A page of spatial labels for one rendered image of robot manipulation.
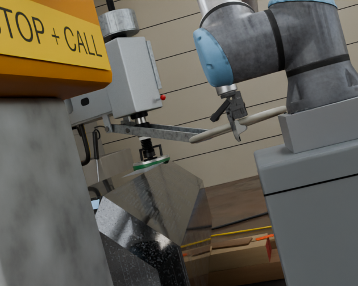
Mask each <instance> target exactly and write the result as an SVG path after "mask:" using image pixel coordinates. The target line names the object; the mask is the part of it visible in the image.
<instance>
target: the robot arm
mask: <svg viewBox="0 0 358 286"><path fill-rule="evenodd" d="M197 3H198V6H199V10H200V12H201V15H202V20H201V22H200V24H199V29H197V30H195V31H194V32H193V39H194V43H195V47H196V50H197V53H198V56H199V60H200V63H201V65H202V69H203V71H204V74H205V76H206V78H207V80H208V82H209V84H210V85H211V86H212V87H215V89H216V91H217V94H218V96H220V95H221V96H220V97H221V99H224V98H226V100H225V101H224V103H223V104H222V105H221V106H220V107H219V108H218V109H217V111H216V112H215V113H213V114H212V116H211V118H210V120H211V121H212V122H216V121H218V120H219V118H220V116H221V115H222V113H224V111H226V114H227V118H228V120H229V122H230V126H231V129H232V131H233V134H234V137H235V139H236V140H237V141H238V142H240V141H241V139H240V134H241V133H243V132H244V131H246V130H247V128H248V127H247V126H246V125H240V123H239V121H238V120H235V119H240V118H243V117H245V116H247V115H248V113H247V110H246V107H245V103H244V102H243V100H242V96H241V92H240V91H236V90H237V89H238V88H237V85H236V83H239V82H243V81H246V80H249V79H253V78H257V77H261V76H264V75H268V74H272V73H275V72H279V71H282V70H285V72H286V76H287V78H288V91H287V98H286V109H287V112H288V114H290V113H293V112H294V113H295V112H300V111H305V110H309V109H312V108H317V107H321V106H325V105H328V104H333V103H336V102H341V101H343V100H347V99H351V98H355V97H357V96H358V73H357V71H356V70H355V68H354V67H353V66H352V64H351V60H350V57H349V54H348V49H347V45H346V42H345V38H344V34H343V30H342V25H341V22H340V19H339V14H338V8H337V5H336V4H335V1H334V0H270V1H269V3H268V9H267V10H264V11H259V8H258V3H257V0H197ZM230 97H232V100H230ZM235 125H236V126H235Z"/></svg>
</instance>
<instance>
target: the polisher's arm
mask: <svg viewBox="0 0 358 286"><path fill-rule="evenodd" d="M71 102H72V106H73V111H72V113H70V114H68V116H69V120H70V124H71V127H72V130H74V129H77V127H79V125H81V124H83V125H85V124H89V123H92V122H95V121H98V120H101V119H103V123H104V125H105V127H109V131H108V132H106V133H111V132H113V129H112V127H111V123H110V118H109V117H110V116H113V112H112V109H111V106H110V101H109V97H108V94H107V90H106V88H104V89H100V90H97V91H93V92H89V93H87V94H83V95H79V96H75V97H73V98H71ZM123 120H124V121H131V120H130V117H129V116H128V117H123Z"/></svg>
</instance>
